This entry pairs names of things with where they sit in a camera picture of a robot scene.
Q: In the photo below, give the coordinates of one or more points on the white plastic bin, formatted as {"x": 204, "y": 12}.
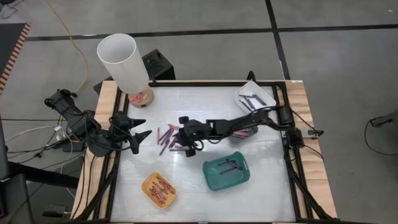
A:
{"x": 267, "y": 102}

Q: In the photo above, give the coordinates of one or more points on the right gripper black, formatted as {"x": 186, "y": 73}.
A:
{"x": 197, "y": 132}

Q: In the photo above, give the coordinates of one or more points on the black metal table frame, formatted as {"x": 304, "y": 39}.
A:
{"x": 202, "y": 84}

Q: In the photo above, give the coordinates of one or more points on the grey floor device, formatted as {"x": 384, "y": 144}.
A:
{"x": 385, "y": 119}

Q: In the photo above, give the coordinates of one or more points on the blue crayon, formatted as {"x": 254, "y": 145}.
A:
{"x": 260, "y": 99}
{"x": 245, "y": 96}
{"x": 250, "y": 103}
{"x": 244, "y": 105}

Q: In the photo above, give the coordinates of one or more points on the black power brick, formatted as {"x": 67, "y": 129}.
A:
{"x": 54, "y": 211}

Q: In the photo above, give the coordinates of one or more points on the black mat with striped edge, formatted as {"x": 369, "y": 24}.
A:
{"x": 7, "y": 46}

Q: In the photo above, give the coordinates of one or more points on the black floor beam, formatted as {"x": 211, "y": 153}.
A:
{"x": 43, "y": 175}

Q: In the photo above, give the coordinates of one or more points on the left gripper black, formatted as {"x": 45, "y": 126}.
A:
{"x": 121, "y": 130}

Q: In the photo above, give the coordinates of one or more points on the small teal plastic bin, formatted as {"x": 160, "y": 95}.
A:
{"x": 253, "y": 132}

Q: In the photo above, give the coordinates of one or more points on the black power adapter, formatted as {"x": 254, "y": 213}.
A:
{"x": 73, "y": 147}

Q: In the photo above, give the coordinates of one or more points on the small grey connector box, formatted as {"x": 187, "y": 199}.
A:
{"x": 314, "y": 132}

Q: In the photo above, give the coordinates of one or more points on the dark floor box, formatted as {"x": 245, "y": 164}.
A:
{"x": 102, "y": 85}

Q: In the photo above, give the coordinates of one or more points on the yellow plastic bin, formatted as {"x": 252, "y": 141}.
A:
{"x": 147, "y": 186}

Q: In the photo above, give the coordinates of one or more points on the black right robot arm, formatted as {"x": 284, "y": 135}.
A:
{"x": 248, "y": 123}

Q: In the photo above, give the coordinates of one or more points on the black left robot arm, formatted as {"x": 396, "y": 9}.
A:
{"x": 84, "y": 127}

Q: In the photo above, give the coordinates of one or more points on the black perforated box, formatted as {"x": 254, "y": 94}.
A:
{"x": 158, "y": 65}

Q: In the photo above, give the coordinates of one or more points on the white cylindrical lamp shade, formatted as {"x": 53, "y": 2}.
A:
{"x": 122, "y": 62}

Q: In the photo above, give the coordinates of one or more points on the large teal plastic bin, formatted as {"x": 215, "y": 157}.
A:
{"x": 225, "y": 182}

